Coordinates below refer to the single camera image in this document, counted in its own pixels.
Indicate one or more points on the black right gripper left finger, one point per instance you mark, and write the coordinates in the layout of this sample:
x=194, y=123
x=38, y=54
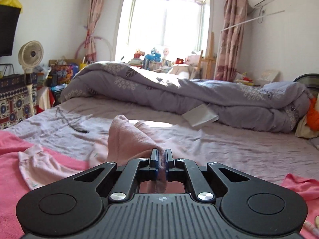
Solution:
x=134, y=173

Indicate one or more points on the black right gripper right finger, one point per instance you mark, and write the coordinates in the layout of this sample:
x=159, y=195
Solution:
x=188, y=172

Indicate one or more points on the light pink pajama garment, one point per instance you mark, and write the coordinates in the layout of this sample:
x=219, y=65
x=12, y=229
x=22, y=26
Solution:
x=126, y=141

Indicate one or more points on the white paper booklet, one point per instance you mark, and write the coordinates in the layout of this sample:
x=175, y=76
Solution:
x=200, y=116

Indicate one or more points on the lilac bed sheet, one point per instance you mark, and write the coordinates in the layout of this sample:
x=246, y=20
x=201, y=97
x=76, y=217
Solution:
x=73, y=127

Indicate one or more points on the grey patterned duvet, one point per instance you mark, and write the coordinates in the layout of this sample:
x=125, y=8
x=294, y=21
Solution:
x=275, y=107

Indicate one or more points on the wooden easel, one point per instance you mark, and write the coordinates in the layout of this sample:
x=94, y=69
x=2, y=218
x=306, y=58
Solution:
x=205, y=64

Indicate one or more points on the blue plush toy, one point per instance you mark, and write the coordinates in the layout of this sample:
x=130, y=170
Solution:
x=154, y=56

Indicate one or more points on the colourful toy box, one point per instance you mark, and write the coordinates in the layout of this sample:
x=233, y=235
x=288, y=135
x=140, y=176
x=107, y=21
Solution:
x=62, y=74

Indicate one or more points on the pink terry towel blanket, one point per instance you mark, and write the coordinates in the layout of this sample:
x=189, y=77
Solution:
x=13, y=186

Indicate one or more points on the cream pillow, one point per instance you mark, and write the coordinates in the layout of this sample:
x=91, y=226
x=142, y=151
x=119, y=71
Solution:
x=304, y=131

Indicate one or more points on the patterned cloth covered cabinet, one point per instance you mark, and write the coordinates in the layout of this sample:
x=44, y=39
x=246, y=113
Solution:
x=15, y=104

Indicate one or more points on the orange cloth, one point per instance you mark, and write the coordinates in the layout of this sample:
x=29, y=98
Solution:
x=312, y=115

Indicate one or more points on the black metal headboard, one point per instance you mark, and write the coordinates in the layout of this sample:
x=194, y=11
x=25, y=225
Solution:
x=311, y=81

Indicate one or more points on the white standing fan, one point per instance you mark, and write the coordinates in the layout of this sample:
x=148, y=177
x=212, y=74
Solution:
x=30, y=55

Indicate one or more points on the right pink floral curtain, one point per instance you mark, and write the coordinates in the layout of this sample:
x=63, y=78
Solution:
x=231, y=39

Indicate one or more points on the pink floral curtain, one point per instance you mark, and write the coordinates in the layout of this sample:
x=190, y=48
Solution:
x=95, y=10
x=231, y=39

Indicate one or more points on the left pink floral curtain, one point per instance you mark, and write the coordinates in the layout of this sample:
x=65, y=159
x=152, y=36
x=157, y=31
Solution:
x=95, y=10

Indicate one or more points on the yellow plastic bag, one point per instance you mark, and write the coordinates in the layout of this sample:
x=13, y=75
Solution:
x=12, y=3

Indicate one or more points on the black wall television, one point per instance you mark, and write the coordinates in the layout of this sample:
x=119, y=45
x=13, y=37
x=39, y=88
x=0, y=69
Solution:
x=8, y=22

